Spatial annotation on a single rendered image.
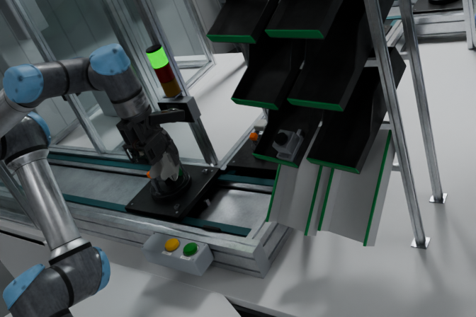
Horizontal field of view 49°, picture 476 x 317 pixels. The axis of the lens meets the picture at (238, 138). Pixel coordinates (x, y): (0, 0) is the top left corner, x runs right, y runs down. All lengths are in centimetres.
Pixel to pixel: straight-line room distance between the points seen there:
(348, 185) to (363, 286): 25
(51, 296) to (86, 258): 13
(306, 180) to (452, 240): 39
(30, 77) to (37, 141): 41
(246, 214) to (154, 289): 34
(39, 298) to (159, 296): 35
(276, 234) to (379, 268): 29
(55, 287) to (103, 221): 44
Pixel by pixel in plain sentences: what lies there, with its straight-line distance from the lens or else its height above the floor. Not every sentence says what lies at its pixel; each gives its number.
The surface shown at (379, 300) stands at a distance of 133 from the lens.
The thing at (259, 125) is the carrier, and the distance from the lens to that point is 182.
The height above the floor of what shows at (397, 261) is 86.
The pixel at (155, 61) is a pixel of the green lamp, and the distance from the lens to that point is 156.
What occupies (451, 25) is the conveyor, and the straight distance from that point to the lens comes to 234.
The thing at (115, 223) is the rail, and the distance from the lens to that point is 174.
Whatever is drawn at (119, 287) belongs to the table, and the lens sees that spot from 167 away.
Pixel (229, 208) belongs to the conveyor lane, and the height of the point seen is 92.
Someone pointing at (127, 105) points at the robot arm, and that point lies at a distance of 115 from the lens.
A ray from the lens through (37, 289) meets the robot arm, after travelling 139.
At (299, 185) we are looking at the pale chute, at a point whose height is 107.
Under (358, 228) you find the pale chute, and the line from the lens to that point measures 128.
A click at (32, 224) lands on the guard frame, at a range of 215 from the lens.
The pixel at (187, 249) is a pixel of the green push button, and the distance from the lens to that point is 147.
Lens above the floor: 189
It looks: 30 degrees down
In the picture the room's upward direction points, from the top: 22 degrees counter-clockwise
